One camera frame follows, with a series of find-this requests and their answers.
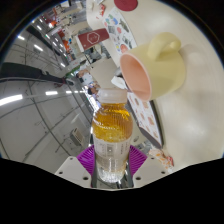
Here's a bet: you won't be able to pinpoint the flat round red coaster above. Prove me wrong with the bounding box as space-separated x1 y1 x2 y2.
113 0 139 12

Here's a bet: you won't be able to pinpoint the white paper napkin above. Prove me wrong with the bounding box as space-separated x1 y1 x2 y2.
110 75 128 91

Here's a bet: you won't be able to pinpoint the red paper cup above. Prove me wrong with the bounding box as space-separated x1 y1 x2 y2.
75 27 111 53

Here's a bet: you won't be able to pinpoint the beige canteen chairs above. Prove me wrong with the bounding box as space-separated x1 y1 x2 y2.
46 3 118 89

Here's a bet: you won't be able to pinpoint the ceiling strip lights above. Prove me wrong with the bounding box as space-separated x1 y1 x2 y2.
0 23 84 108

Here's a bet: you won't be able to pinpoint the dark brown food tray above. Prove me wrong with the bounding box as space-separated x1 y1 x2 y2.
125 89 165 149

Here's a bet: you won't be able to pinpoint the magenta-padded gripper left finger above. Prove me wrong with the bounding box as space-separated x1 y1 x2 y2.
54 144 98 189

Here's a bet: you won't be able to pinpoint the clear plastic tea bottle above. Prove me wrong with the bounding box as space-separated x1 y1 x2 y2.
91 87 134 184

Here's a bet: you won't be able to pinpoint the pale yellow mug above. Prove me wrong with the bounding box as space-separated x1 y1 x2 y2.
119 31 187 102

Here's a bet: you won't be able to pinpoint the ceiling air conditioner unit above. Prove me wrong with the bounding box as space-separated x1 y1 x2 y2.
69 128 86 148

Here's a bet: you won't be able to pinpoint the clear plastic food bag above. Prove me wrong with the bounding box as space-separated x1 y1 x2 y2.
148 148 175 173

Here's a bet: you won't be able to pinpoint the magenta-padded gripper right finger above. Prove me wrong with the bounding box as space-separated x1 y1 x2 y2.
124 144 168 190

